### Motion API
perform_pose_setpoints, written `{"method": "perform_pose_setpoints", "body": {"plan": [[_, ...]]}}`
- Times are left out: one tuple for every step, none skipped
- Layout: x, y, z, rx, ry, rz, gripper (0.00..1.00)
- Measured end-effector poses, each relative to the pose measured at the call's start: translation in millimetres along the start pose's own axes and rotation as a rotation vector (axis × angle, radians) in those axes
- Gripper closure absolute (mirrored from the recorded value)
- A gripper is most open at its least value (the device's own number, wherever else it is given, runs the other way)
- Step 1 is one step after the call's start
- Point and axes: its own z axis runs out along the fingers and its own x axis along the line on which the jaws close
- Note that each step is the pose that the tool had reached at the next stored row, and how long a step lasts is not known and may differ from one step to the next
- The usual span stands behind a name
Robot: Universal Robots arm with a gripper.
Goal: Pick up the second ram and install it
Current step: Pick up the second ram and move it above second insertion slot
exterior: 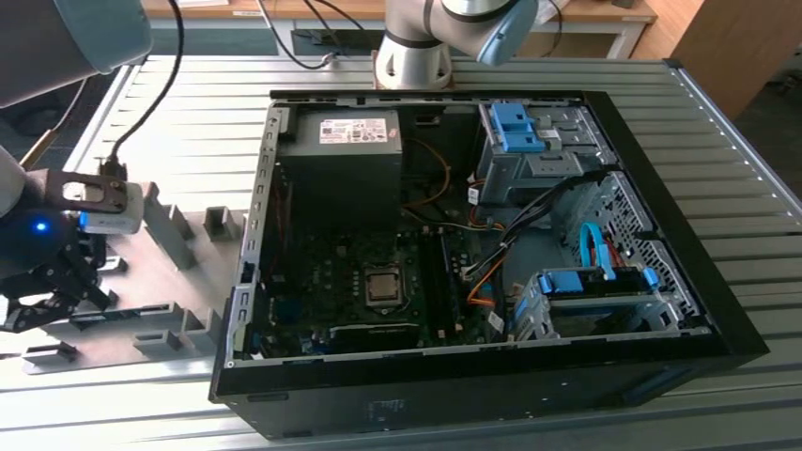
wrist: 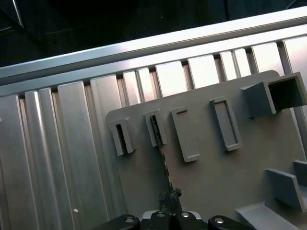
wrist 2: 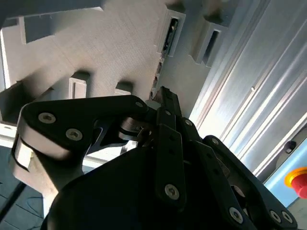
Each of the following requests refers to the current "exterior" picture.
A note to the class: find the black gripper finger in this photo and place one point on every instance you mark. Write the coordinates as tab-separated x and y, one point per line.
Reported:
45	312
85	272

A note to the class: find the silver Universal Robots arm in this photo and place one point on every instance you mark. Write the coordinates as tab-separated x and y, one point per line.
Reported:
414	66

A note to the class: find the grey parts rack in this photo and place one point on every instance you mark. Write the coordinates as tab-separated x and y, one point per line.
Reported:
163	291

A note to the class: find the dark green motherboard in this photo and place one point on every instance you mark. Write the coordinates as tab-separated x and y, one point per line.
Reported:
326	282

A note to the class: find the grey power supply unit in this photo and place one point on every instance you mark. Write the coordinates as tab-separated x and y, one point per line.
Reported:
338	174

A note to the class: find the silver CPU in socket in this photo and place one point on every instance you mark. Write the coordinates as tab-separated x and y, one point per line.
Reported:
384	287

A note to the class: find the black graphics card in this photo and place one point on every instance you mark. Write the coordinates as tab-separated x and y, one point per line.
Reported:
377	336

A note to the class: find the black open PC case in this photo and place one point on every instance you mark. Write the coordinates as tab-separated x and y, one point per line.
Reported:
438	399

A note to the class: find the blue plastic drive latch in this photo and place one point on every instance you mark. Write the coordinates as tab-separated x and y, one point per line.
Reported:
514	127

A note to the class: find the grey metal drive cage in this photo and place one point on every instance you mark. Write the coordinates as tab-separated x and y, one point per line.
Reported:
540	174

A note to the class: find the hard disk in blue carrier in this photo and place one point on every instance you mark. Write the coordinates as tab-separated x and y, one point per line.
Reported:
564	284

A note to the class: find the grey metal disk bay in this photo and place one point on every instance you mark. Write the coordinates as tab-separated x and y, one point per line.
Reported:
602	310

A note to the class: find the wooden cabinet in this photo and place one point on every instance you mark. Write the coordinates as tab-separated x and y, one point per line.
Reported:
740	47

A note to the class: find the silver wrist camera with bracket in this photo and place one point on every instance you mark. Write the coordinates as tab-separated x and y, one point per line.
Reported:
107	221

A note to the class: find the wooden desk with white frame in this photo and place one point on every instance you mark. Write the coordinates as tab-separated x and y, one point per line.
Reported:
252	9

